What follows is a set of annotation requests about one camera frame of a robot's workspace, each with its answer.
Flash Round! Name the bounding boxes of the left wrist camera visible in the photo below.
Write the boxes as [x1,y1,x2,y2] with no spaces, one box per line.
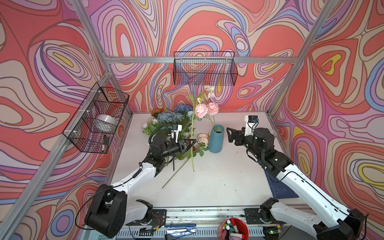
[170,125,183,143]

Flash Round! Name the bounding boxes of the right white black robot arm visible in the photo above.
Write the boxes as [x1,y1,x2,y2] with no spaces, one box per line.
[227,128,368,240]

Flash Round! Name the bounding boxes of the silver tape roll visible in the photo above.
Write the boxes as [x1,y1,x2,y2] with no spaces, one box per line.
[95,114,118,134]

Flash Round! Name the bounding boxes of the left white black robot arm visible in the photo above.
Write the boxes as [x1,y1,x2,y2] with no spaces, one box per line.
[84,135,197,238]

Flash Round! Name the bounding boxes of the teal ceramic vase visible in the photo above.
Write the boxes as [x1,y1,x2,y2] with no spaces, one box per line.
[208,125,225,154]

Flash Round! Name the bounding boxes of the orange flower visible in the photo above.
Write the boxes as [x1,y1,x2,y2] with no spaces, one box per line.
[151,109,164,119]

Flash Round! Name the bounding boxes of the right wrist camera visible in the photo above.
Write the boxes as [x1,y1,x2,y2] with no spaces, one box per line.
[245,115,259,136]

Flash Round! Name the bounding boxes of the left wire basket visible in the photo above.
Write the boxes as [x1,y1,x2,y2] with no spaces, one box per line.
[63,83,130,154]

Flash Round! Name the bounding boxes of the red pen cup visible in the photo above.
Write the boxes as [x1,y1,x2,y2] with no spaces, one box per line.
[217,218,250,240]

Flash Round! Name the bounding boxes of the back wire basket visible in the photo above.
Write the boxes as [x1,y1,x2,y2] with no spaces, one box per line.
[173,50,239,86]

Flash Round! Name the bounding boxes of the wire basket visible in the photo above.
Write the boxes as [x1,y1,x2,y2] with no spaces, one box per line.
[173,50,239,86]
[63,83,130,154]

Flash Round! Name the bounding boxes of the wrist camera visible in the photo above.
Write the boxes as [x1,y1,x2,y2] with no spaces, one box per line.
[170,125,183,143]
[245,115,259,136]

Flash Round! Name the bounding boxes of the pink rose stem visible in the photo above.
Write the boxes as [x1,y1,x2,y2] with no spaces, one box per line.
[194,97,220,132]

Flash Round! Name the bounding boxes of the blue hydrangea bunch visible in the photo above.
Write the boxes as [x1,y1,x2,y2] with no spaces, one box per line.
[142,104,193,139]

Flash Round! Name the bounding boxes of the peach carnation stem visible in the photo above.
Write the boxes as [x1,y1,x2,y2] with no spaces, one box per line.
[162,133,210,189]

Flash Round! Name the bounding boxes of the blue tool on rail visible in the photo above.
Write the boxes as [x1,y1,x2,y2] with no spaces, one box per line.
[165,224,197,238]

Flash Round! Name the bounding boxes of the blue book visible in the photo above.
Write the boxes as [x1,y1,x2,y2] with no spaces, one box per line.
[267,175,299,199]

